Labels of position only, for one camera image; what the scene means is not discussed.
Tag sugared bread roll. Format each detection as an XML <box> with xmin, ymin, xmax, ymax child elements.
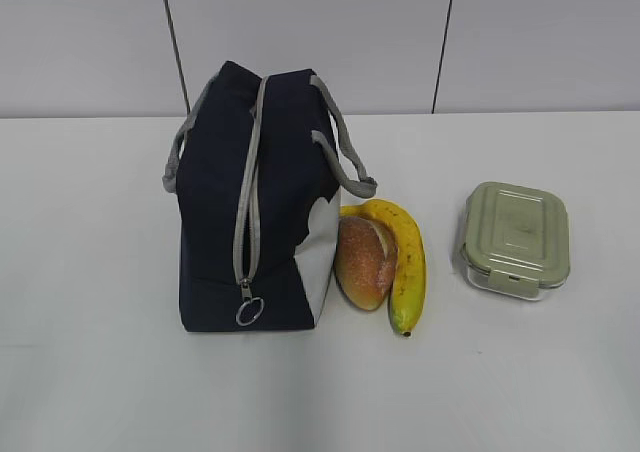
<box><xmin>334</xmin><ymin>216</ymin><xmax>398</xmax><ymax>311</ymax></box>

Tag navy blue lunch bag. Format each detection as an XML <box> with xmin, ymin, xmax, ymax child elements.
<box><xmin>162</xmin><ymin>61</ymin><xmax>377</xmax><ymax>333</ymax></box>

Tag silver zipper pull ring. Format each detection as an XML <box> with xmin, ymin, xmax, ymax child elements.
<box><xmin>234</xmin><ymin>277</ymin><xmax>265</xmax><ymax>329</ymax></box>

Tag yellow banana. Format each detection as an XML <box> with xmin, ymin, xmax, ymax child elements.
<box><xmin>340</xmin><ymin>199</ymin><xmax>428</xmax><ymax>337</ymax></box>

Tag green lid glass container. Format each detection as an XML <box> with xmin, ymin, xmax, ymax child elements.
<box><xmin>454</xmin><ymin>181</ymin><xmax>571</xmax><ymax>301</ymax></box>

